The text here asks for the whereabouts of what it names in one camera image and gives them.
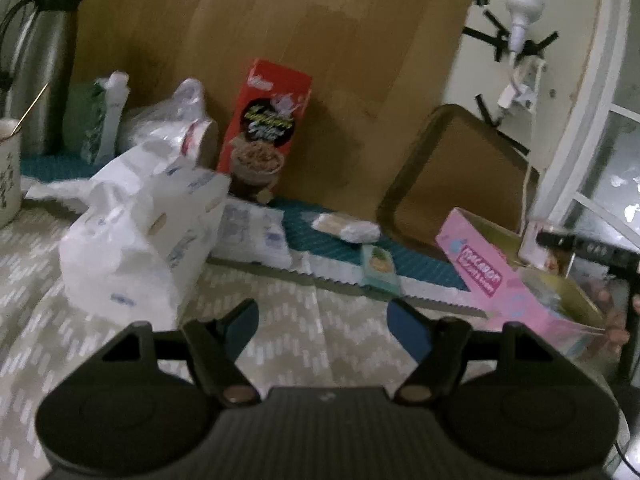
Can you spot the pink tin box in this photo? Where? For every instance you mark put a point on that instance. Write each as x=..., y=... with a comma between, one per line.
x=480, y=270

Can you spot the thin wooden stick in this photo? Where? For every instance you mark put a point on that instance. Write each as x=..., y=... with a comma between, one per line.
x=32, y=107

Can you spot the brown tray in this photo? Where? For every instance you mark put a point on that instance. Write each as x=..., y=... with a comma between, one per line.
x=460, y=185

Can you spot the steel thermos jug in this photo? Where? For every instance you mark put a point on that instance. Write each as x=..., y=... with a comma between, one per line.
x=45, y=70

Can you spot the white wrapped packet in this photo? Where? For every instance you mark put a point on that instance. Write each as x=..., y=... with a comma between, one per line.
x=345, y=227

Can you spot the person's right hand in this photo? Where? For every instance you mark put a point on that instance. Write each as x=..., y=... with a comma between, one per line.
x=612, y=310

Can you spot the green white snack packet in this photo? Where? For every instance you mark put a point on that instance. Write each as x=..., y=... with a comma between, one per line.
x=95, y=125

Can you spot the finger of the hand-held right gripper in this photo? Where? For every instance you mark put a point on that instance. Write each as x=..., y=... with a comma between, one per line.
x=590, y=249

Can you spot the white printed bag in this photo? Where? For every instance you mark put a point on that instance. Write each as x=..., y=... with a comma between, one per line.
x=125, y=240

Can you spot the red cereal box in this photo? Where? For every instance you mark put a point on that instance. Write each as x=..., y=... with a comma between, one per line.
x=265, y=125

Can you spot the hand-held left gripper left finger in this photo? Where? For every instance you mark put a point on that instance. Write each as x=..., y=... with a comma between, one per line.
x=242, y=320

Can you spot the teal ribbed mat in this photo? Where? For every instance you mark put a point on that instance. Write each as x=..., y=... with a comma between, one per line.
x=425, y=266

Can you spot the wooden board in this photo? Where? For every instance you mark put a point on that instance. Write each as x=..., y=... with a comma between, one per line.
x=200, y=20

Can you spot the white window frame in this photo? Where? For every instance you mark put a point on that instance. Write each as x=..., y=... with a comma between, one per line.
x=575, y=150

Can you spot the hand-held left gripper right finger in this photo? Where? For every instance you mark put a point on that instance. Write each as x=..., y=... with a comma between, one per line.
x=407, y=325

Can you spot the patterned tablecloth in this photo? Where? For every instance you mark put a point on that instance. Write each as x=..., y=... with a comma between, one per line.
x=310, y=330

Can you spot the green packet orange print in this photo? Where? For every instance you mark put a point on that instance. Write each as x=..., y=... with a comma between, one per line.
x=380, y=267

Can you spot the clear plastic bag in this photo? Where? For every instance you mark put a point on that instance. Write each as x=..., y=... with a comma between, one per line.
x=170, y=120

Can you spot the white tissue packet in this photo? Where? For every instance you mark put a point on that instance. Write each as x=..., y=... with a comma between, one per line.
x=255, y=232

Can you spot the white enamel mug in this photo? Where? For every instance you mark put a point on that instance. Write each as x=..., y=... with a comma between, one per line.
x=7, y=180

